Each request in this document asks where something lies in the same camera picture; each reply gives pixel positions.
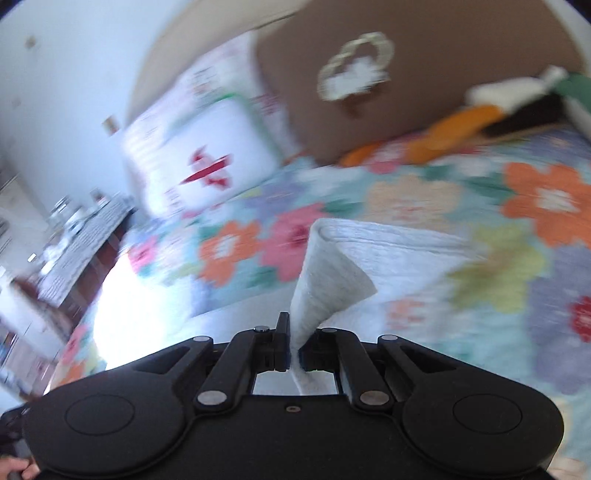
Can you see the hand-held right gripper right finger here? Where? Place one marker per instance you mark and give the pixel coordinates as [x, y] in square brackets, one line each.
[308, 355]

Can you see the light grey garment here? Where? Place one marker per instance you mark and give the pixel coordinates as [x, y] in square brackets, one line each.
[369, 258]

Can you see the white patterned pillow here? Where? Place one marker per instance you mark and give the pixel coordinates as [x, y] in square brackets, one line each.
[221, 78]

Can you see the white cloth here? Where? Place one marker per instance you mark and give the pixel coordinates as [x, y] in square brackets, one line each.
[512, 90]

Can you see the brown headboard with white ornament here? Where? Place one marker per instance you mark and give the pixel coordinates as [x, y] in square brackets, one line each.
[401, 78]

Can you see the dark wooden dresser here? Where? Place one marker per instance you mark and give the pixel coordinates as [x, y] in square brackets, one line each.
[78, 258]

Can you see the white pillow with red print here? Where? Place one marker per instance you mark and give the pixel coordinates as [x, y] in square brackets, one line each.
[205, 152]

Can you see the green cloth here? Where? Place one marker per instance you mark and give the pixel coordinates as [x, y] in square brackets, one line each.
[575, 90]

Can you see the black cloth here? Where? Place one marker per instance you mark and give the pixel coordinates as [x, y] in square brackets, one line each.
[531, 115]

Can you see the floral bed sheet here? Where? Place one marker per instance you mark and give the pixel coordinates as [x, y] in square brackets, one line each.
[461, 240]

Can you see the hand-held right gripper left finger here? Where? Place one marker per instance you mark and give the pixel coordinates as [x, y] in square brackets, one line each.
[280, 355]

